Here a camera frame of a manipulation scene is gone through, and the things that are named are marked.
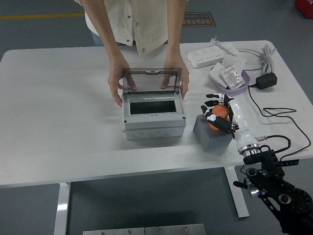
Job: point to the purple plastic tray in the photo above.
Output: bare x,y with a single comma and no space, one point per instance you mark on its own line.
234,91

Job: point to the white table leg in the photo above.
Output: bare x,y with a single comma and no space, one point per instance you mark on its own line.
62,208
238,195

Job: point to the grey block with round hole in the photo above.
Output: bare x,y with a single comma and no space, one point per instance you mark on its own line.
215,142

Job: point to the slim white packet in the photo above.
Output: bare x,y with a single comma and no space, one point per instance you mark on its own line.
216,73

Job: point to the red object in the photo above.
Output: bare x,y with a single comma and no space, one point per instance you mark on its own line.
305,7

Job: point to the grey junction box cover frame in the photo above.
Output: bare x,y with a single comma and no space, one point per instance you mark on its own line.
151,120

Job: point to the person's right forearm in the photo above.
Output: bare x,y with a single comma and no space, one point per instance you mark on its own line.
105,31

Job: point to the black floor sign yellow text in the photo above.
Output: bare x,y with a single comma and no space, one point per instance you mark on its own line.
199,20

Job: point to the black power adapter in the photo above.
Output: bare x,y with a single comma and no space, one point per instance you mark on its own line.
266,80

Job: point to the small white flat box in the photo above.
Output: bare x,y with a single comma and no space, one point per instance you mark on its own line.
231,49

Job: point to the person's right hand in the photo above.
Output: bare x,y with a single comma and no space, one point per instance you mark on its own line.
115,76

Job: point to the grey metal plate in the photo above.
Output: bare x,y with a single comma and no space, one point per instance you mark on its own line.
176,229
112,231

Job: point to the person's torso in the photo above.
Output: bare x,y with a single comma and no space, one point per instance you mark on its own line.
141,19

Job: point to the orange cylinder battery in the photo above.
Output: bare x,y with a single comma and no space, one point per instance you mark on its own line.
220,111

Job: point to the person's left forearm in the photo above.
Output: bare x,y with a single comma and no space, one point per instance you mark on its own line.
174,36

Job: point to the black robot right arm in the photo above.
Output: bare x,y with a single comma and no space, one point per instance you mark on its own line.
274,181

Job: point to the white power strip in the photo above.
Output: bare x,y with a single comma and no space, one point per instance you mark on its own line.
205,56

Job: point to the square white packet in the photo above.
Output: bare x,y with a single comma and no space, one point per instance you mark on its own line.
234,61

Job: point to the smoky transparent box lid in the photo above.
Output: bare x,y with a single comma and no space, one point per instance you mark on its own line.
151,71

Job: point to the person's left hand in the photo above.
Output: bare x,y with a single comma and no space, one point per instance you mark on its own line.
184,78

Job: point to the packed white socket panel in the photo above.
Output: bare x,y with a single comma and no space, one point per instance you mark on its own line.
233,77

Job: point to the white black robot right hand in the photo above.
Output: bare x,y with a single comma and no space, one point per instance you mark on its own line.
240,122

